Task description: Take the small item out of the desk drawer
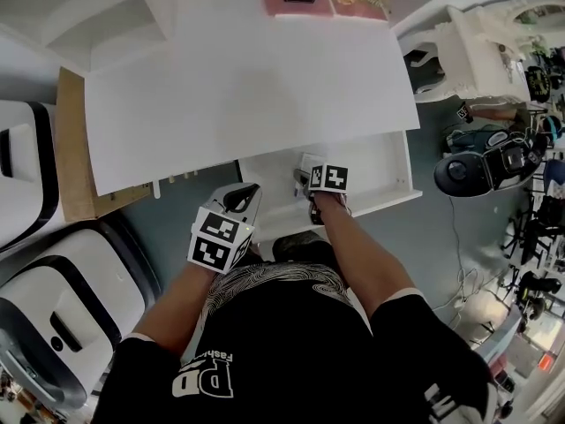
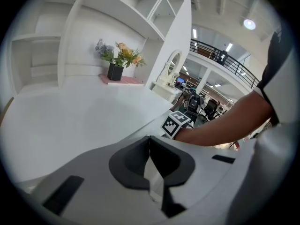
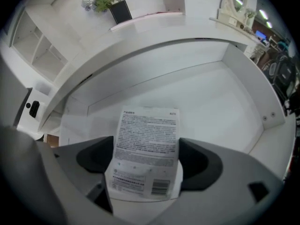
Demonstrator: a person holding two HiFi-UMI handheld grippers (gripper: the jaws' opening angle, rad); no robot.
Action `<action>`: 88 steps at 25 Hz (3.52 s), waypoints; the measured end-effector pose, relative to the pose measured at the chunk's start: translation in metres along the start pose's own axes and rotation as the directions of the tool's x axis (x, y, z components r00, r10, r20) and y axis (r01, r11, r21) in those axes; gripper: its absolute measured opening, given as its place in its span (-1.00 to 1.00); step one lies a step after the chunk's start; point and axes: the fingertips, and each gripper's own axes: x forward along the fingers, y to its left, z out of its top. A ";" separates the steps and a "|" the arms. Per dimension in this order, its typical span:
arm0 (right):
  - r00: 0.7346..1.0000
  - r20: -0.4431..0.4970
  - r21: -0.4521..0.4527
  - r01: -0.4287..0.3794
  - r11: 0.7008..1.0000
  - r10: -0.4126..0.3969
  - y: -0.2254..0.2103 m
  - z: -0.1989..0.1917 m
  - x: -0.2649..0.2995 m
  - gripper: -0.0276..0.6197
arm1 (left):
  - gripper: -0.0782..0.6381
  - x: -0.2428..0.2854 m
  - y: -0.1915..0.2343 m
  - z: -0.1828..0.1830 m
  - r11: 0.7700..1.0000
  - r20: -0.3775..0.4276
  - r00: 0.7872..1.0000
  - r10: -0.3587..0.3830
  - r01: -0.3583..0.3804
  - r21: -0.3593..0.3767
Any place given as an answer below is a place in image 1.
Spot small white item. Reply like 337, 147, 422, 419
301, 151, 328, 172

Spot person's left forearm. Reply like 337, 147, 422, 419
131, 261, 222, 358

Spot white ornate dressing table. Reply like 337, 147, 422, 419
395, 0, 565, 104

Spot white floor cable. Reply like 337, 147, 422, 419
434, 194, 487, 327

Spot white desk drawer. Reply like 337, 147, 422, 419
237, 129, 424, 243

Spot brown wooden board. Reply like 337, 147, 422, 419
56, 65, 152, 224

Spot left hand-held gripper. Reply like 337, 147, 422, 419
187, 182, 264, 276

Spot white shelf unit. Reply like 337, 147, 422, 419
0, 0, 174, 75

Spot person's patterned shorts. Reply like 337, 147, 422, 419
180, 231, 355, 362

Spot black round machine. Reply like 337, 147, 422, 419
433, 132, 549, 199

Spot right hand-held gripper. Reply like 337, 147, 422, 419
293, 162, 350, 200

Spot black folding stands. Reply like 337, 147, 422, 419
501, 195, 565, 266

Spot another person's forearm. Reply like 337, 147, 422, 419
467, 103, 531, 124

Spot white and black appliance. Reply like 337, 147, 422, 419
0, 224, 163, 411
0, 99, 61, 254

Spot person's right forearm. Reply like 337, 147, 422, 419
310, 191, 419, 322

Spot person's black t-shirt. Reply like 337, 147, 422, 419
94, 286, 501, 424

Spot white desk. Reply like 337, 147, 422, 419
81, 0, 421, 198

